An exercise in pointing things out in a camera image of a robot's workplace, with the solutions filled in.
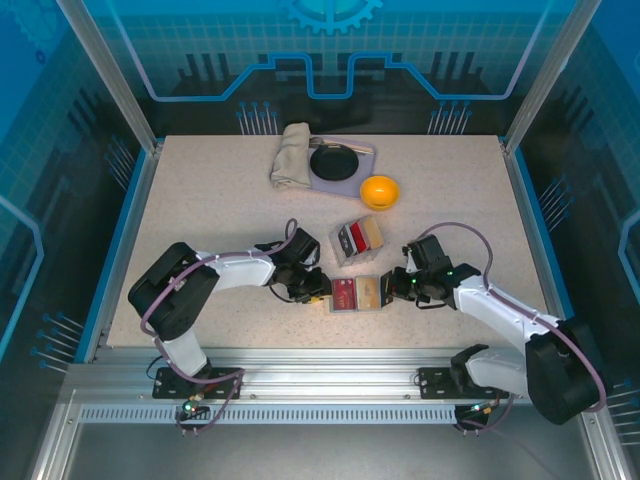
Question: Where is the gold credit card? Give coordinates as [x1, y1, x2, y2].
[360, 215, 385, 250]
[355, 276, 384, 310]

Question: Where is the red credit card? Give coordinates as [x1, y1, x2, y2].
[349, 220, 370, 251]
[331, 278, 357, 310]

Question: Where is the clear acrylic card stand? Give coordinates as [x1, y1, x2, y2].
[328, 214, 386, 267]

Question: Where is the black credit card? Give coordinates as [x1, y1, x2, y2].
[338, 224, 357, 257]

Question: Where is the orange bowl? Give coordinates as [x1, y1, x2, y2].
[359, 174, 401, 213]

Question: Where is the purple rectangular mat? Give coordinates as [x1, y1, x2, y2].
[269, 135, 379, 200]

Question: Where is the black round pan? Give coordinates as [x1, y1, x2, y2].
[308, 143, 361, 184]

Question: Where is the beige folded cloth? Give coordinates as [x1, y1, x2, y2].
[269, 122, 312, 190]

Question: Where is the lit power connector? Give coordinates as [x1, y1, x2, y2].
[180, 393, 210, 420]
[467, 399, 503, 417]

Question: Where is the aluminium frame rail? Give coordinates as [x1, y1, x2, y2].
[64, 347, 601, 401]

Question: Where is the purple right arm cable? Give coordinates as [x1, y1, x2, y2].
[417, 222, 609, 434]

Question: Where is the slotted grey cable duct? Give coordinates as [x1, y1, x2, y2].
[77, 404, 461, 426]

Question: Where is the aluminium side rail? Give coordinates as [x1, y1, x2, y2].
[82, 142, 165, 365]
[499, 137, 576, 364]

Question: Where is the aluminium frame post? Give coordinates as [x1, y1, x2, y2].
[502, 0, 596, 154]
[53, 0, 165, 155]

